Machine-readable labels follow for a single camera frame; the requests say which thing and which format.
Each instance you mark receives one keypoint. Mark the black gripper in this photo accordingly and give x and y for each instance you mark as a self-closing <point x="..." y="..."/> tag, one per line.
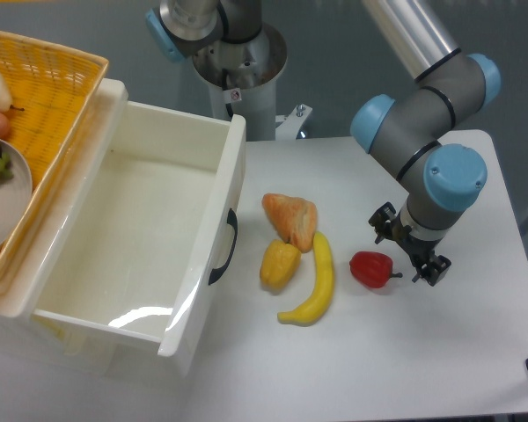
<point x="418" y="244"/>

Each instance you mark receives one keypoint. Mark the red toy pepper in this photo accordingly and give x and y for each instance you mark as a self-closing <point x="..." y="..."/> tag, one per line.
<point x="373" y="269"/>

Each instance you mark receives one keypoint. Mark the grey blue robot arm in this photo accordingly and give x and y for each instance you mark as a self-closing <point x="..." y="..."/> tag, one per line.
<point x="442" y="181"/>

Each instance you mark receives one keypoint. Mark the yellow toy pepper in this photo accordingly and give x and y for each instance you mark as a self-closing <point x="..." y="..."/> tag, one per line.
<point x="279" y="263"/>

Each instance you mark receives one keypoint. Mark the yellow toy banana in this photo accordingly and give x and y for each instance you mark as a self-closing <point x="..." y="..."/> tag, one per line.
<point x="316" y="305"/>

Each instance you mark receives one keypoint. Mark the toy croissant bread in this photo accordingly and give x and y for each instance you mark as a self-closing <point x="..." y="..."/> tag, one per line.
<point x="294" y="219"/>

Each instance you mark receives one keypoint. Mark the white plastic drawer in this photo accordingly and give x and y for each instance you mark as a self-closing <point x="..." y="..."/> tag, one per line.
<point x="134" y="266"/>

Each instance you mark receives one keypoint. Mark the yellow woven basket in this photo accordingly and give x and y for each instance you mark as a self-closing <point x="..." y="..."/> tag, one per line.
<point x="52" y="86"/>

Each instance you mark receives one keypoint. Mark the white plate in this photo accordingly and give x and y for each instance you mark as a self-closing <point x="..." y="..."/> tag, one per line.
<point x="15" y="192"/>

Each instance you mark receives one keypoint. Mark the white drawer cabinet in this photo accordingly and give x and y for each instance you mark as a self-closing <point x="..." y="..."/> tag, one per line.
<point x="21" y="332"/>

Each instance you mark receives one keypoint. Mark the white mounting bracket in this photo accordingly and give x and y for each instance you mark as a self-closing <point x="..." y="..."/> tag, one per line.
<point x="293" y="126"/>

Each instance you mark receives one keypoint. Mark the black drawer handle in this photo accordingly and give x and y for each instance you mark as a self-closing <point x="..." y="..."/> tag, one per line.
<point x="228" y="250"/>

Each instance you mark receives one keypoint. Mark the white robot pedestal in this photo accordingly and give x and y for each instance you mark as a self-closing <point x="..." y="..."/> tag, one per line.
<point x="241" y="79"/>

